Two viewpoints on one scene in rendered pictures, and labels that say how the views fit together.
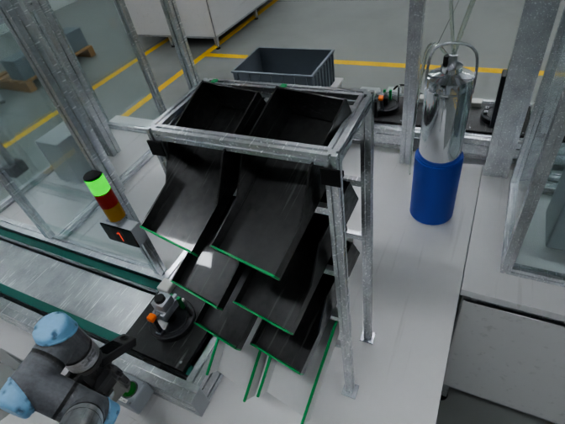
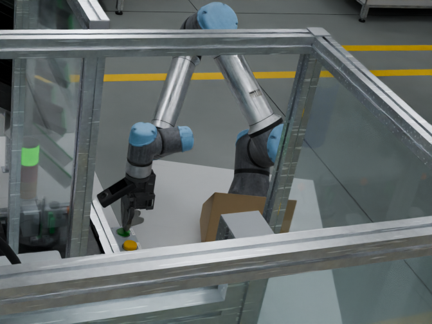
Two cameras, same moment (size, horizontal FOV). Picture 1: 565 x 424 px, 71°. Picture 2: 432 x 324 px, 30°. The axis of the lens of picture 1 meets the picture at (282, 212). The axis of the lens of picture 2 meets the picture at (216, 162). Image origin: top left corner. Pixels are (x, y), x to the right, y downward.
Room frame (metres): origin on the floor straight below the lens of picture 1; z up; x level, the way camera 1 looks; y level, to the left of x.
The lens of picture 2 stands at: (2.13, 1.69, 2.46)
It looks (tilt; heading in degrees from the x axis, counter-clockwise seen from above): 31 degrees down; 210
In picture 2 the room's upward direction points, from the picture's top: 11 degrees clockwise
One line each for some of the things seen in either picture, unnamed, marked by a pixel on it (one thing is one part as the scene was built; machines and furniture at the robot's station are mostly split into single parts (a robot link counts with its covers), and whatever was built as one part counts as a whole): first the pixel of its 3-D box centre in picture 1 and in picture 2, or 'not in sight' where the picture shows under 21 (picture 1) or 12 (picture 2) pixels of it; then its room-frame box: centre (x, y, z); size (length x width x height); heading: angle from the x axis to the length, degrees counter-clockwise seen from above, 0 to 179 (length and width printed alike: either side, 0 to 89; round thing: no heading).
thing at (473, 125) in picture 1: (499, 108); not in sight; (1.41, -1.00, 1.01); 0.24 x 0.24 x 0.13; 57
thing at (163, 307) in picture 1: (165, 301); not in sight; (0.73, 0.39, 1.06); 0.08 x 0.04 x 0.07; 147
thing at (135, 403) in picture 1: (115, 384); (128, 254); (0.57, 0.57, 0.93); 0.21 x 0.07 x 0.06; 57
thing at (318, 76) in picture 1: (285, 76); not in sight; (2.76, -0.22, 0.73); 0.62 x 0.42 x 0.23; 57
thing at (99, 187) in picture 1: (97, 183); not in sight; (0.91, 0.47, 1.39); 0.05 x 0.05 x 0.05
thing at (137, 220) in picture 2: not in sight; (134, 221); (0.52, 0.53, 1.01); 0.06 x 0.03 x 0.09; 147
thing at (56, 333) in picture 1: (61, 339); (143, 143); (0.51, 0.52, 1.28); 0.09 x 0.08 x 0.11; 154
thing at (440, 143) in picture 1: (446, 103); not in sight; (1.05, -0.56, 1.32); 0.14 x 0.14 x 0.38
